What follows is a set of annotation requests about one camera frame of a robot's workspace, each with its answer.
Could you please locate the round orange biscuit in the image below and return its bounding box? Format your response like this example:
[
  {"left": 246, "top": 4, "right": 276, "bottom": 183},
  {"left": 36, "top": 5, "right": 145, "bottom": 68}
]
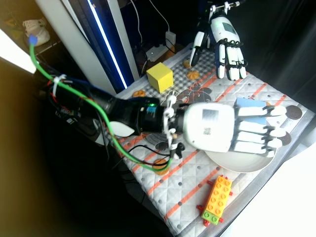
[{"left": 152, "top": 159, "right": 170, "bottom": 176}]

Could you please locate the blue sponge block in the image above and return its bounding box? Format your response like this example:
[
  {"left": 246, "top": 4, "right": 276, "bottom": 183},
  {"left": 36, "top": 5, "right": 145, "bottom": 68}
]
[{"left": 236, "top": 97, "right": 272, "bottom": 126}]

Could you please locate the white blue robot body column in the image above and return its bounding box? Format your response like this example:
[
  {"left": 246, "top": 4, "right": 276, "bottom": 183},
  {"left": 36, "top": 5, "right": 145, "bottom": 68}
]
[{"left": 36, "top": 0, "right": 140, "bottom": 94}]

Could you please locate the white fabric bundle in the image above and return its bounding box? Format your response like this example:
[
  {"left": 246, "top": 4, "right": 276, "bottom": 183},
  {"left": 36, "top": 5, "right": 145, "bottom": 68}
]
[{"left": 22, "top": 19, "right": 50, "bottom": 47}]

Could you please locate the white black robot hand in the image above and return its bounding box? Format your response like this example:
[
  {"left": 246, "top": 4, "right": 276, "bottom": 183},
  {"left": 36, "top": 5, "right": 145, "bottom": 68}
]
[
  {"left": 184, "top": 102, "right": 288, "bottom": 158},
  {"left": 190, "top": 15, "right": 248, "bottom": 81}
]

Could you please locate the dark chocolate sandwich cookie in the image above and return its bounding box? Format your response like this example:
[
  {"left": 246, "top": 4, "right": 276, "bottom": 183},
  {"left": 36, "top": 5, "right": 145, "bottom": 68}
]
[
  {"left": 285, "top": 105, "right": 303, "bottom": 121},
  {"left": 281, "top": 132, "right": 293, "bottom": 146}
]

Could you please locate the orange green toy brick train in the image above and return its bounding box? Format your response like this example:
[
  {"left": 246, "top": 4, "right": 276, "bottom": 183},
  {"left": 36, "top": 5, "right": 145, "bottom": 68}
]
[{"left": 196, "top": 174, "right": 234, "bottom": 227}]

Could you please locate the white round plate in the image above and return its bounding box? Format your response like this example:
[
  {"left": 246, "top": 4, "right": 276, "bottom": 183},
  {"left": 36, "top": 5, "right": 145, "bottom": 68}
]
[{"left": 204, "top": 145, "right": 277, "bottom": 173}]

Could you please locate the white plug adapter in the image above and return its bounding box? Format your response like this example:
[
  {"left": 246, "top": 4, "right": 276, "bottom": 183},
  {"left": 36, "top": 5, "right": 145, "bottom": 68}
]
[{"left": 164, "top": 31, "right": 177, "bottom": 48}]

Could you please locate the yellow foam cube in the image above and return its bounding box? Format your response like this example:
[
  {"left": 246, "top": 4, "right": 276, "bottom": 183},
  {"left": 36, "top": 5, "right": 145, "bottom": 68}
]
[{"left": 146, "top": 62, "right": 174, "bottom": 94}]

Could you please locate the white power strip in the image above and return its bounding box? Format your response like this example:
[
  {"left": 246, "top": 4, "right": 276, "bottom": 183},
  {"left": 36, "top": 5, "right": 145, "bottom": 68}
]
[{"left": 145, "top": 45, "right": 168, "bottom": 62}]

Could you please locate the white cable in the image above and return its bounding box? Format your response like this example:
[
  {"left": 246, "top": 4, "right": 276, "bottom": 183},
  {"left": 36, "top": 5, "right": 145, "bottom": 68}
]
[{"left": 148, "top": 0, "right": 171, "bottom": 33}]

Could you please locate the grey quilt with bear print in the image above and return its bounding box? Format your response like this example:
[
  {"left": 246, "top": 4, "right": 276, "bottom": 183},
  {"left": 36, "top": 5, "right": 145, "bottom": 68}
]
[{"left": 116, "top": 43, "right": 309, "bottom": 235}]

